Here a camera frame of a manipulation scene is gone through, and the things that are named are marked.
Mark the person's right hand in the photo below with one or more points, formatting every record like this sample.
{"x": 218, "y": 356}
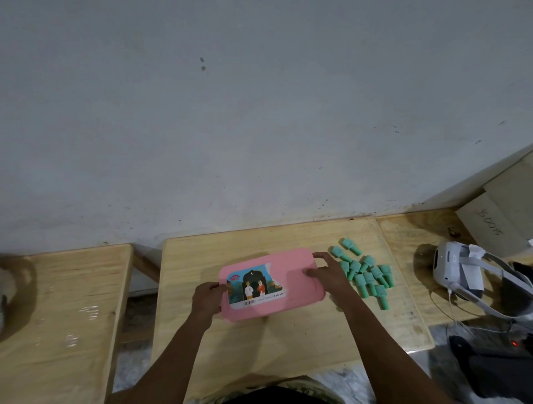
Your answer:
{"x": 333, "y": 279}

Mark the pink box lid with picture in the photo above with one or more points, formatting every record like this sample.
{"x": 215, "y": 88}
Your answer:
{"x": 291, "y": 266}

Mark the small dark knob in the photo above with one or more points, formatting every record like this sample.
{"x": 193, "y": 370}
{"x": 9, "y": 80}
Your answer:
{"x": 454, "y": 232}

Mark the person's right forearm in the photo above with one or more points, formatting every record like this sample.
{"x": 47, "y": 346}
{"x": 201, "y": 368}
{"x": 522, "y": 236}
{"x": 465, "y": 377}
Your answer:
{"x": 387, "y": 358}

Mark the person's left hand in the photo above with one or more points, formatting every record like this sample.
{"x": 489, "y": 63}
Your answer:
{"x": 206, "y": 301}

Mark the white and grey headset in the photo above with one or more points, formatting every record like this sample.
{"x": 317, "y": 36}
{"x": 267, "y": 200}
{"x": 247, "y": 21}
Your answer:
{"x": 5, "y": 291}

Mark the group of green small bottles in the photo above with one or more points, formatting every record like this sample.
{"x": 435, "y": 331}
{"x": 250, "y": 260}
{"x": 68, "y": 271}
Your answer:
{"x": 368, "y": 279}

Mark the person's left forearm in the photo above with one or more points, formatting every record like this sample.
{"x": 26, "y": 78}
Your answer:
{"x": 166, "y": 366}

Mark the device with red light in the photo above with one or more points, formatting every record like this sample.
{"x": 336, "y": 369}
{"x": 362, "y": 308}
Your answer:
{"x": 515, "y": 344}

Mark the patterned shorts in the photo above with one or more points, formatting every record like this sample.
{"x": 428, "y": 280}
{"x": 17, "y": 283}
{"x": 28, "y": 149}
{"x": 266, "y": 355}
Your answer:
{"x": 329, "y": 393}

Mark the white handwritten cardboard box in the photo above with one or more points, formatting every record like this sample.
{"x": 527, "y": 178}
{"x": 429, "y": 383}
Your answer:
{"x": 491, "y": 224}

